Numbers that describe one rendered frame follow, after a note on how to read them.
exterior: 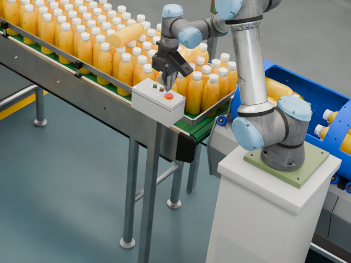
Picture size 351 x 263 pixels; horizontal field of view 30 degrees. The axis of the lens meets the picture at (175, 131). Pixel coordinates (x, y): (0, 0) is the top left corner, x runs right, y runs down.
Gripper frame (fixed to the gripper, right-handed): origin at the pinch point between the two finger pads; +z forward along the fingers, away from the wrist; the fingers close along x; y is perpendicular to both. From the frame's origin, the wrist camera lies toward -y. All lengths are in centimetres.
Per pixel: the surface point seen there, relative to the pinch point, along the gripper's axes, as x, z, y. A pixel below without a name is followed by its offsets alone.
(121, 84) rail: -8.3, 16.8, 31.5
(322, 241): -67, 99, -59
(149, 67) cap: -12.4, 4.2, 20.2
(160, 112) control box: 5.0, 8.5, -0.1
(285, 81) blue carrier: -42, 2, -30
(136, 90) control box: 5.0, 4.2, 12.7
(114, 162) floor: -53, 114, 71
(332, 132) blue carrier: -17, -3, -63
